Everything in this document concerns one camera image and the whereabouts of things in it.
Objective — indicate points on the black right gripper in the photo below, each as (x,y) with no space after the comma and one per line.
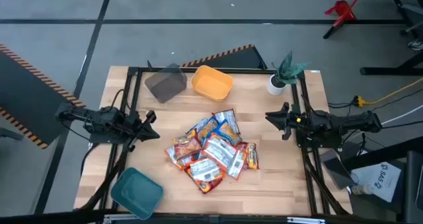
(294,121)

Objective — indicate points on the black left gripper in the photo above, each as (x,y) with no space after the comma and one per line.
(137,126)

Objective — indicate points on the blue Maruchan noodle pack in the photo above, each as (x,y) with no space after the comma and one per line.
(207,129)
(228,133)
(198,125)

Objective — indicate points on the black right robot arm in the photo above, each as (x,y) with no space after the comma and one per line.
(330,125)

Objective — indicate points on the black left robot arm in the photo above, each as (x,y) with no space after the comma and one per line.
(105,121)

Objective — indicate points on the green plant in white pot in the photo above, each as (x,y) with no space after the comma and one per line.
(276,87)

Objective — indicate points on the brown translucent plastic bin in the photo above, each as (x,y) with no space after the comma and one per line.
(165,83)

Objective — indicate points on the teal plastic bin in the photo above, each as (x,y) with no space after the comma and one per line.
(137,192)

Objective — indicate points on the black hazard-striped floor mat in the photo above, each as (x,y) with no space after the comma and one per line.
(238,60)
(26,95)

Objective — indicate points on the dark grey tablet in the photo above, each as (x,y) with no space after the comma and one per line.
(335,169)

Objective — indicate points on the yellow plastic bin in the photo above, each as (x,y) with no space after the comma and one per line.
(211,83)

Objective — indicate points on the small brown bottle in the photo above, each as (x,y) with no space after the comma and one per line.
(361,189)

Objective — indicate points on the white printed paper sheet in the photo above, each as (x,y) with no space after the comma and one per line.
(380,181)

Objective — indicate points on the red floor stand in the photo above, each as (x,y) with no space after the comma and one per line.
(343,11)

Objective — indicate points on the grey metal leg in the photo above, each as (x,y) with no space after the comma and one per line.
(10,133)

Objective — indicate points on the black side desk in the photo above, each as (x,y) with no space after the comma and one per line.
(414,191)

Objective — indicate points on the person's shoe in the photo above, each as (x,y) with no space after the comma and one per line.
(416,45)

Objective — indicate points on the grey office chair base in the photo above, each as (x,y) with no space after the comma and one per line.
(413,11)

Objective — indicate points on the black desk leg frame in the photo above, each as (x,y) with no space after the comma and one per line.
(390,71)

